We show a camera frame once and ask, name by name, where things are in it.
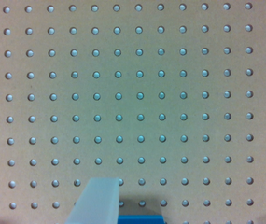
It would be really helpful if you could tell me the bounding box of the brown perforated pegboard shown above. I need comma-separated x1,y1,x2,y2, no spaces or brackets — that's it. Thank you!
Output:
0,0,266,224

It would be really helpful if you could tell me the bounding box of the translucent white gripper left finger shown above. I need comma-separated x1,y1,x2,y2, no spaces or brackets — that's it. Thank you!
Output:
65,177,119,224

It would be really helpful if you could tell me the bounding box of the blue cube block with hole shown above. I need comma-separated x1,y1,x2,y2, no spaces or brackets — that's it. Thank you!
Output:
118,215,164,224

